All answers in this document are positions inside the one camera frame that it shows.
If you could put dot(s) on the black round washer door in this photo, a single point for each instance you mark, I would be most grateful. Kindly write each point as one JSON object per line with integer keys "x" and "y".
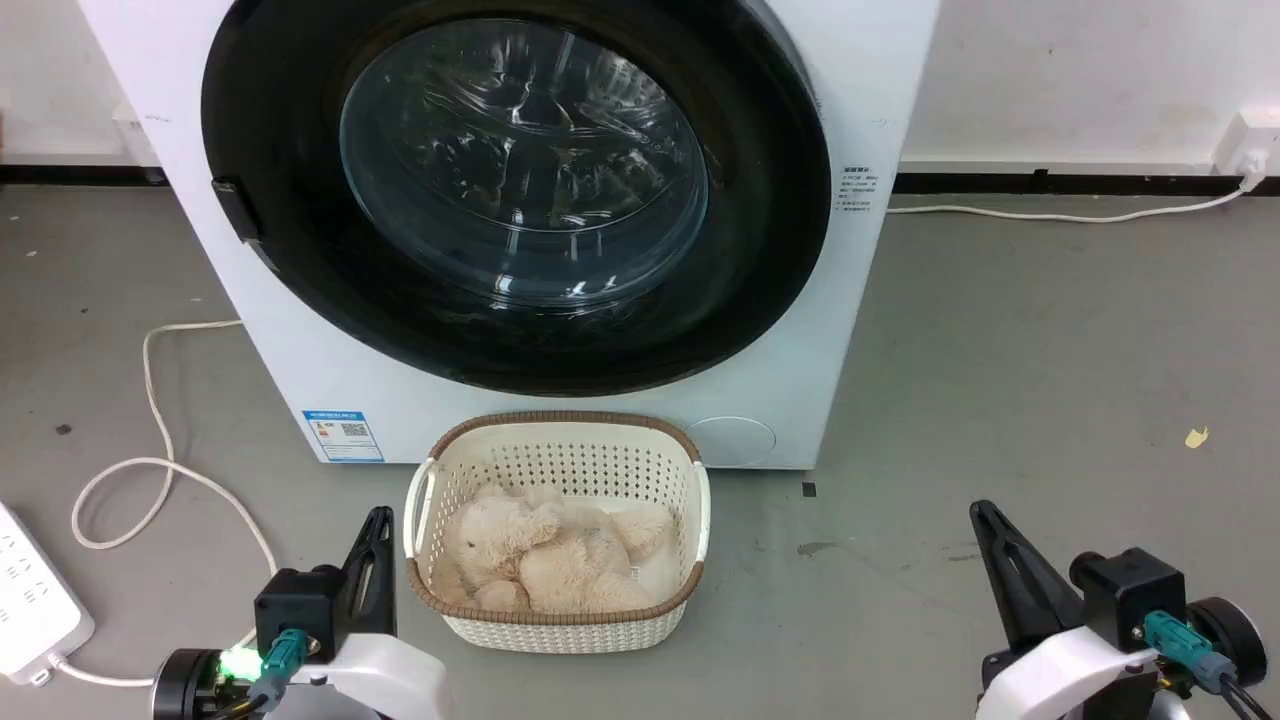
{"x": 270, "y": 260}

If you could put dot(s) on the white power strip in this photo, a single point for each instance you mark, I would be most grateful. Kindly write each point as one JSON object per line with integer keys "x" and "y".
{"x": 30, "y": 600}

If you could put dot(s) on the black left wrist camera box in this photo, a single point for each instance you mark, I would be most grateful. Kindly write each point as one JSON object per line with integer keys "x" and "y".
{"x": 295, "y": 605}

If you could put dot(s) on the white wall socket box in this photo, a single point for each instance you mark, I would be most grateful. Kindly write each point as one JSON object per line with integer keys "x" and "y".
{"x": 1248, "y": 140}

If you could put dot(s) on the cream perforated laundry basket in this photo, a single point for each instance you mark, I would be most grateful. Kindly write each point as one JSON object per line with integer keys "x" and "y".
{"x": 560, "y": 458}

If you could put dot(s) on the round white filter cover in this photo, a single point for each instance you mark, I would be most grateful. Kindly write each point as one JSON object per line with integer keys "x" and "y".
{"x": 731, "y": 441}

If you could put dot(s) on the beige plush toy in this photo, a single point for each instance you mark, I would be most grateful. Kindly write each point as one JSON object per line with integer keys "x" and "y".
{"x": 560, "y": 575}

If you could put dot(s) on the white front-load washing machine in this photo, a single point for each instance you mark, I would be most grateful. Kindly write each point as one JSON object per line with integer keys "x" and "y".
{"x": 800, "y": 380}

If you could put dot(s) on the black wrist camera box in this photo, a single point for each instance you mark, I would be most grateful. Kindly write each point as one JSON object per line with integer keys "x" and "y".
{"x": 1130, "y": 590}
{"x": 295, "y": 605}

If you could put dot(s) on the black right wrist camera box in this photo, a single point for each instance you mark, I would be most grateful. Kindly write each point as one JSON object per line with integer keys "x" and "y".
{"x": 1130, "y": 590}

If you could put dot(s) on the yellow paper scrap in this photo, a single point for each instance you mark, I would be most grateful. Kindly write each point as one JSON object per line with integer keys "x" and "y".
{"x": 1197, "y": 437}

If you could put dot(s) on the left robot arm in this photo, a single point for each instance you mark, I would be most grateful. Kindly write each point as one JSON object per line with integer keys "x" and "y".
{"x": 185, "y": 688}

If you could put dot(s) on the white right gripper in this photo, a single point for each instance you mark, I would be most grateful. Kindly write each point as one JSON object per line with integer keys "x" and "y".
{"x": 1070, "y": 685}

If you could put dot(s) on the blue energy label sticker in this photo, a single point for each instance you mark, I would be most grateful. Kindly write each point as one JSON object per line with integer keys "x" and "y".
{"x": 344, "y": 436}

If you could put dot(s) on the small text label sticker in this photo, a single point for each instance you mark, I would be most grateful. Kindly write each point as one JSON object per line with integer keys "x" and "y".
{"x": 859, "y": 188}

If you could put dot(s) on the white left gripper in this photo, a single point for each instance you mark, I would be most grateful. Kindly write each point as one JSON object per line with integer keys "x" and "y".
{"x": 390, "y": 680}

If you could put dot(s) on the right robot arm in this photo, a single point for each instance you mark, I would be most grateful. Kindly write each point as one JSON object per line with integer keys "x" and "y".
{"x": 1235, "y": 635}

